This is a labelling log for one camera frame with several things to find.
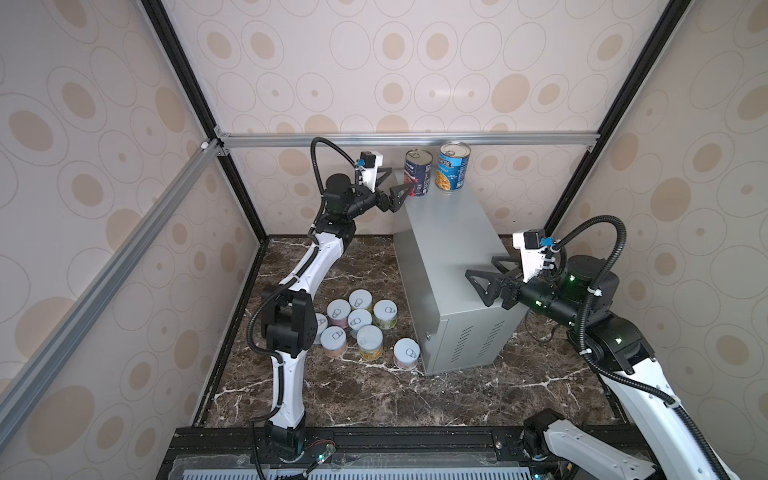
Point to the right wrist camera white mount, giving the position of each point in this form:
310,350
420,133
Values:
534,247

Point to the dark blue red soup can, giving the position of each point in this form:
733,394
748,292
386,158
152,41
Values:
417,170

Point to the white lid can left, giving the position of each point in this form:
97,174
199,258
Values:
322,324

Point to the grey metal cabinet box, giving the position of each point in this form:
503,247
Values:
437,238

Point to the pink label can front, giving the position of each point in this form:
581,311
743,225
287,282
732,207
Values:
406,353

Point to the pink label can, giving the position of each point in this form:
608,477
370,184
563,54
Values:
338,311
406,353

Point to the black corner frame post left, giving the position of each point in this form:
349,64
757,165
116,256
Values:
161,24

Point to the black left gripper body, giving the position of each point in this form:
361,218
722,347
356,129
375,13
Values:
382,207

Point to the green label can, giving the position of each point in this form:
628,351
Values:
385,313

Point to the horizontal aluminium rail back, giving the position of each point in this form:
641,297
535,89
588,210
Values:
426,139

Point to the diagonal aluminium rail left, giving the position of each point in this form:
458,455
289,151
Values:
34,379

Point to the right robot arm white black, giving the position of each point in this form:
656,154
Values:
579,299

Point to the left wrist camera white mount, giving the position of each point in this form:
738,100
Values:
367,167

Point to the blue progresso soup can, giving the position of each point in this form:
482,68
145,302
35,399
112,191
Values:
453,161

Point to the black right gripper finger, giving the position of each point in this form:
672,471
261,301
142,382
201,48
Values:
491,286
507,264

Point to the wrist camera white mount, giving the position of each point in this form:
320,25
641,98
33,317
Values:
367,167
534,247

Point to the white lid can rear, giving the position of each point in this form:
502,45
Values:
361,299

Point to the peach label can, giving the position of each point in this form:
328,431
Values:
334,341

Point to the teal label can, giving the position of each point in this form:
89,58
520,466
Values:
357,319

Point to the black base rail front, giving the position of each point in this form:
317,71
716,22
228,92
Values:
361,453

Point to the white lid can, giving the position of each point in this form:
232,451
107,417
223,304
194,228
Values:
322,324
361,299

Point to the black corner frame post right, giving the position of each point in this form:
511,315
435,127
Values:
658,39

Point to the black corner frame post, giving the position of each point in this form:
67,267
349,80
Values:
161,24
658,39

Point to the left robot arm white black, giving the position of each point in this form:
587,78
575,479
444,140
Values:
285,326

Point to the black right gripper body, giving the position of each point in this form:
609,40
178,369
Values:
536,296

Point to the yellow label can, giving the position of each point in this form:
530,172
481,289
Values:
370,342

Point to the pink label can back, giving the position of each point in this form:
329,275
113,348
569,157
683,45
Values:
338,311

